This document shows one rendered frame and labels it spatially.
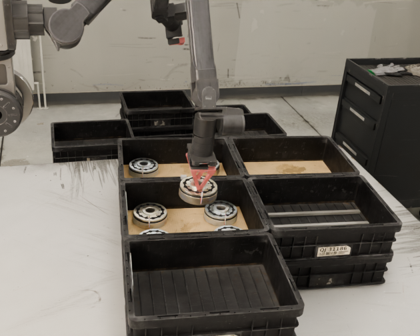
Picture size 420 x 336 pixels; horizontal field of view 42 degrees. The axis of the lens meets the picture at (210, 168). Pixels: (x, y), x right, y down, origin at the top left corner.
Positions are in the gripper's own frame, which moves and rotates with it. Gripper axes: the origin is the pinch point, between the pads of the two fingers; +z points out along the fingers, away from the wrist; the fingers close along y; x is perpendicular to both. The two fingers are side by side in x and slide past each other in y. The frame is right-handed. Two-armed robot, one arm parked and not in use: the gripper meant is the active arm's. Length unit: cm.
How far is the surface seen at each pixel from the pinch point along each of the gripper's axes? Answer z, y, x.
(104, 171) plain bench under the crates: 36, 68, 24
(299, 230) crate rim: 10.2, -8.3, -28.1
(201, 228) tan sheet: 21.3, 8.6, -4.6
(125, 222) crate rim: 12.2, -1.0, 19.1
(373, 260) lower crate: 21, -8, -53
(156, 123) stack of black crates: 54, 157, -6
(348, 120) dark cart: 44, 147, -117
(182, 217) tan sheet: 21.5, 15.1, 0.4
